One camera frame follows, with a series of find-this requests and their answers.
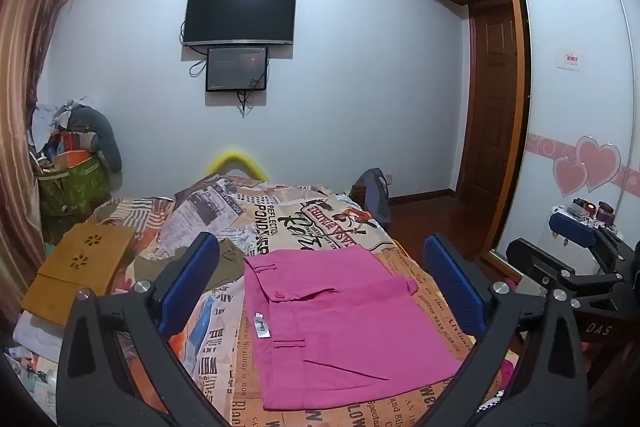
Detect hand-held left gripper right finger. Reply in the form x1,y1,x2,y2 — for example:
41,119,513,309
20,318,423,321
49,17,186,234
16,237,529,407
422,234,591,427

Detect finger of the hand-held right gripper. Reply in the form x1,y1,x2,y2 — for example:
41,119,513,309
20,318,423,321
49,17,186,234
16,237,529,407
505,238,625,304
548,212,632,269

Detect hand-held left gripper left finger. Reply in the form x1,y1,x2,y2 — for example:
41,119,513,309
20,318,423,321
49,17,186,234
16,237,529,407
55,232,236,427

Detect pink pants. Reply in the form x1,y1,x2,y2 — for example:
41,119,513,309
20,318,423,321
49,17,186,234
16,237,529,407
243,244,463,412

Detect olive green garment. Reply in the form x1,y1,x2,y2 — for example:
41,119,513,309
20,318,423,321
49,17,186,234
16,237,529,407
127,239,247,295

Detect wooden lap tray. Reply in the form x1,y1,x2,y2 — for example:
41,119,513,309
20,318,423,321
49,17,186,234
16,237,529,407
21,223,138,327

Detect grey blue garment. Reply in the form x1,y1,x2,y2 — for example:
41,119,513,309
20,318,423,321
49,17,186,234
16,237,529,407
352,168,393,233

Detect heart printed sliding wardrobe door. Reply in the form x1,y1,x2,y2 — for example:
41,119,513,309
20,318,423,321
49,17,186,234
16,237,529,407
480,0,640,278

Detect yellow foam pad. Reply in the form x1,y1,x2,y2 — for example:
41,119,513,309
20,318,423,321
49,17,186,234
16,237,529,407
207,149,271,180

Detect newspaper printed blanket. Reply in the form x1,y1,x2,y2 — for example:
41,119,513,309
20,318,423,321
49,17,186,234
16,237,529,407
20,172,521,427

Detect brown wooden door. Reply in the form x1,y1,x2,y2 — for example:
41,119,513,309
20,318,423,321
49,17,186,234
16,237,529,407
456,2,518,198

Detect white folded cloth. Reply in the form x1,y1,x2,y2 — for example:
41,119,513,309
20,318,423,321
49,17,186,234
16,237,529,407
12,312,66,363

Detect heap of clothes on bag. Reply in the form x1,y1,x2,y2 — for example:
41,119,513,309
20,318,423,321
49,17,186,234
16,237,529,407
30,97,76,158

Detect striped pink brown curtain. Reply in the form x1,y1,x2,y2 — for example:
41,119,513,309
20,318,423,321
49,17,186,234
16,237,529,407
0,0,83,323

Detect black cable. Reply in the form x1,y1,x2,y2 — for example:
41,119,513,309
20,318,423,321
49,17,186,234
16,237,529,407
236,77,266,118
188,48,208,78

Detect small black wall monitor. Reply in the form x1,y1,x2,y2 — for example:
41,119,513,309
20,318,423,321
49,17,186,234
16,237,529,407
205,47,270,92

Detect black wall television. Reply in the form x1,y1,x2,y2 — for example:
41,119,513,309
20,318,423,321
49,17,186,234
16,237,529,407
182,0,297,48

